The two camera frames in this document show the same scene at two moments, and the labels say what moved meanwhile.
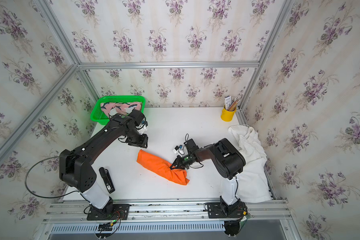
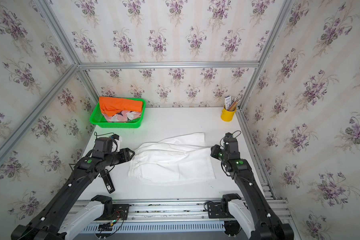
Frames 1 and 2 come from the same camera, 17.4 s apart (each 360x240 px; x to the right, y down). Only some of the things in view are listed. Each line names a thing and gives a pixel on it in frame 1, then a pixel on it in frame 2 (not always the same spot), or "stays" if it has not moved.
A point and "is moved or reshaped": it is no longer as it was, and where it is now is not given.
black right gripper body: (183, 161) to (218, 153)
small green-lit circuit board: (106, 226) stays
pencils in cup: (231, 104) stays
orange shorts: (162, 168) to (110, 106)
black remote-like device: (107, 179) stays
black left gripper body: (140, 140) to (119, 157)
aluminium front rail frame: (267, 220) stays
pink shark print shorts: (114, 108) is moved or reshaped
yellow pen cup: (226, 115) stays
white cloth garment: (252, 184) to (173, 160)
